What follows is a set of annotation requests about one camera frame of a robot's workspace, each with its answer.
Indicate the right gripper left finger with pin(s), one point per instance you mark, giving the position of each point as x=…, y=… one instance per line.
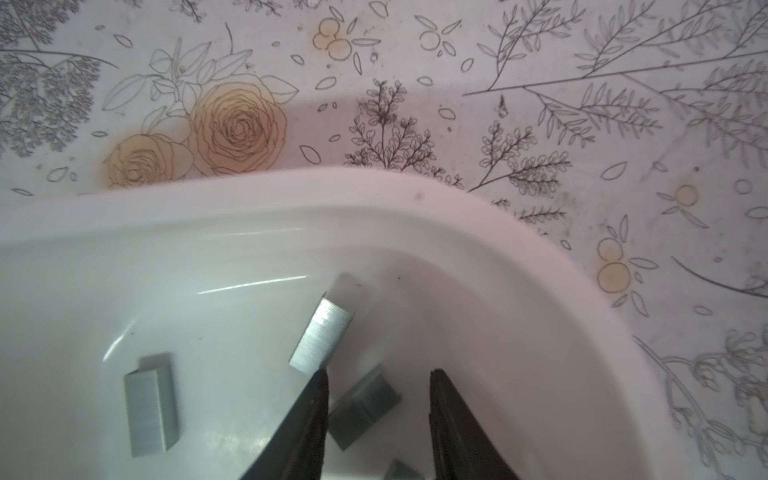
x=297, y=448

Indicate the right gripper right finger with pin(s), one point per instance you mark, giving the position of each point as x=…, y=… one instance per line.
x=461, y=448

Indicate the staple strip in tray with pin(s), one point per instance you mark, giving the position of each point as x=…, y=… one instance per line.
x=361, y=408
x=324, y=331
x=153, y=424
x=399, y=470

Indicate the white plastic tray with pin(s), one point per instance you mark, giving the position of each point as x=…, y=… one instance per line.
x=219, y=277

